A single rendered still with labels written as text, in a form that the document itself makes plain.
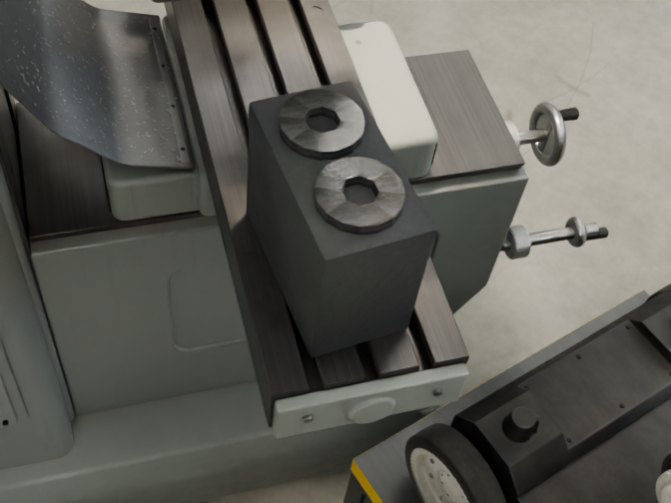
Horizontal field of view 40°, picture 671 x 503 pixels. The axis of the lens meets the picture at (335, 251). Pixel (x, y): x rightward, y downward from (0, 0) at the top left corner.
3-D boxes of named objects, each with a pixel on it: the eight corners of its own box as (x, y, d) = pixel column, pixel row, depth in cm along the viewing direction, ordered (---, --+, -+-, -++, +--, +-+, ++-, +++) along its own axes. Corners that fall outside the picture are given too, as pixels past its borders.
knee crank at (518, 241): (597, 224, 177) (607, 204, 172) (610, 249, 174) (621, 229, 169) (490, 242, 172) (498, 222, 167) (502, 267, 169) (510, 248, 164)
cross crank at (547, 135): (547, 130, 178) (565, 85, 168) (572, 177, 171) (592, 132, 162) (470, 141, 174) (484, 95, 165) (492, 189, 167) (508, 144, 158)
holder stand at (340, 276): (336, 188, 117) (353, 69, 101) (409, 329, 106) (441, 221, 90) (245, 211, 114) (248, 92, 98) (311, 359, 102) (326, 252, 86)
